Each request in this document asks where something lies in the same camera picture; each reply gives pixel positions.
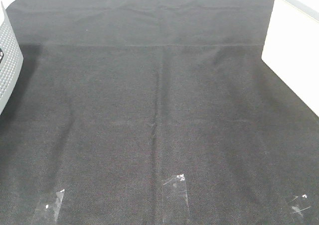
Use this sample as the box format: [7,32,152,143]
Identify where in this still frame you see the black table cloth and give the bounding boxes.
[0,0,319,225]

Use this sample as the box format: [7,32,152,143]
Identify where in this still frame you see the middle clear tape strip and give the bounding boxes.
[161,174,190,225]

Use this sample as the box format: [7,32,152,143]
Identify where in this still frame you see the clear tape strip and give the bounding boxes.
[161,174,190,225]
[286,194,312,220]
[31,189,65,225]

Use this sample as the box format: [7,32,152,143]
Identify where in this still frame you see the white slotted storage box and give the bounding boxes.
[261,0,319,114]

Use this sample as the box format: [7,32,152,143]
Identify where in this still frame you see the grey perforated basket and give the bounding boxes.
[0,3,23,111]

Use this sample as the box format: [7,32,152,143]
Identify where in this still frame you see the left clear tape strip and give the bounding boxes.
[31,189,65,225]

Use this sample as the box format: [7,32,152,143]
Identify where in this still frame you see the right clear tape strip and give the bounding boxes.
[286,194,312,220]

